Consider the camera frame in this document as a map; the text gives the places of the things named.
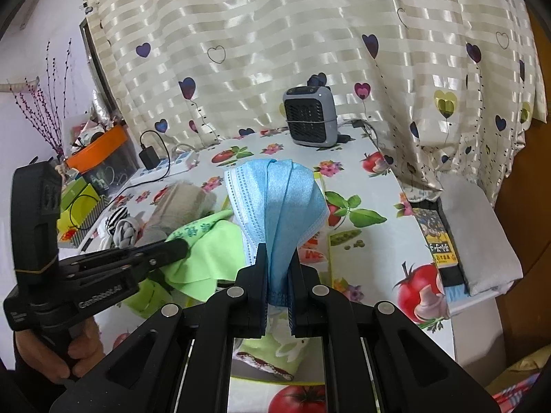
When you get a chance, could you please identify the fruit print tablecloth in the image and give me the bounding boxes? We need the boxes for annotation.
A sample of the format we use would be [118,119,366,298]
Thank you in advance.
[56,127,457,413]

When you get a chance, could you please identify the red striped cloth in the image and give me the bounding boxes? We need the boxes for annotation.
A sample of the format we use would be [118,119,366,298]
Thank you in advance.
[493,383,532,411]

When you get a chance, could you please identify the clear container with orange lid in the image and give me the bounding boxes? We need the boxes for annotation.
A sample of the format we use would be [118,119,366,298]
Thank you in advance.
[65,126,141,194]

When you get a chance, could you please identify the black charger with cable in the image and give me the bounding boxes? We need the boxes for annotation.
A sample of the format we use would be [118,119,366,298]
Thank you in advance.
[138,131,173,172]

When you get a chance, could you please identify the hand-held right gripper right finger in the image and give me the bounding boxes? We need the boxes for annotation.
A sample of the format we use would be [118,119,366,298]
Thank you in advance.
[288,253,502,413]

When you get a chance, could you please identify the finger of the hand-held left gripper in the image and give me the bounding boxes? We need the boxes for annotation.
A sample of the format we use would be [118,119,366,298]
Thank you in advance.
[64,263,163,300]
[56,238,191,275]

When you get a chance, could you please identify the yellow and black book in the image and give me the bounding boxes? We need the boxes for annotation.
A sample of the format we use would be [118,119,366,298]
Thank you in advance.
[411,206,459,267]

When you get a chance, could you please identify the silver foil wrap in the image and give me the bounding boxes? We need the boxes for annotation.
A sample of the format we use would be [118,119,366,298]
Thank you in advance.
[88,88,117,125]

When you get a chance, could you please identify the grey desktop heater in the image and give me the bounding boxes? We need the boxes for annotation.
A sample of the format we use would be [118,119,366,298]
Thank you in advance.
[282,74,339,148]

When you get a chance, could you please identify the blue face mask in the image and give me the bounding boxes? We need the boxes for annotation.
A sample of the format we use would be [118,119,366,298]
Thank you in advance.
[224,158,329,306]

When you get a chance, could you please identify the heart print curtain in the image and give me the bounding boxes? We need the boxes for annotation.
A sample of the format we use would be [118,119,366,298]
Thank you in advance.
[80,0,549,194]

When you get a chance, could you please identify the wooden cabinet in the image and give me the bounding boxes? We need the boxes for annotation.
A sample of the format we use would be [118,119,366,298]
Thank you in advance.
[491,4,551,379]

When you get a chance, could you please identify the person's left hand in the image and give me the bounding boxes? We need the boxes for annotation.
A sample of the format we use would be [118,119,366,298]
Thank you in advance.
[15,316,106,385]

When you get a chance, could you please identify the white wall rail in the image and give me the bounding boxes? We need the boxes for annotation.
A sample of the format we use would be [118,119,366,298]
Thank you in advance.
[0,76,40,93]

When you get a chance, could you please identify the green gift box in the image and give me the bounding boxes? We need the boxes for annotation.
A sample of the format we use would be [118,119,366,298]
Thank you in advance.
[56,181,106,248]

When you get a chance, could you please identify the purple decorative branches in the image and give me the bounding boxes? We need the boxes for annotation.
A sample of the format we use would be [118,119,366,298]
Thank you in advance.
[11,39,74,158]

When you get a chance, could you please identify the green towel with floral edge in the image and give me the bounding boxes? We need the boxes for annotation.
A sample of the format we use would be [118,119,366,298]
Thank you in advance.
[235,336,308,381]

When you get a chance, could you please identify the white power strip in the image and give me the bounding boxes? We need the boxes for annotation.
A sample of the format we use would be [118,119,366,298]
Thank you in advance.
[129,150,201,183]

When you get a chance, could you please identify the grey folded cloth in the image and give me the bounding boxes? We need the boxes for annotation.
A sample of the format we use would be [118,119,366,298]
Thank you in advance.
[437,172,523,297]

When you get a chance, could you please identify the white knotted sock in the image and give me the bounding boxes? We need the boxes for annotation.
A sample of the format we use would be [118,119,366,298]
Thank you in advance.
[113,216,145,248]

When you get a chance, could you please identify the black and white striped sock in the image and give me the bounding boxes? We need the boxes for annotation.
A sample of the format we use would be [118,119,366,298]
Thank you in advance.
[104,207,130,231]

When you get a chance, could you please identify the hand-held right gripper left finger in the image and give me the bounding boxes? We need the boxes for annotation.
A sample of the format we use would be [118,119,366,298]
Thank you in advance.
[49,243,268,413]

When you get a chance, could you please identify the light green cloth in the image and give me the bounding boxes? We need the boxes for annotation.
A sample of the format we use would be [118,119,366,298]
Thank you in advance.
[166,211,244,302]

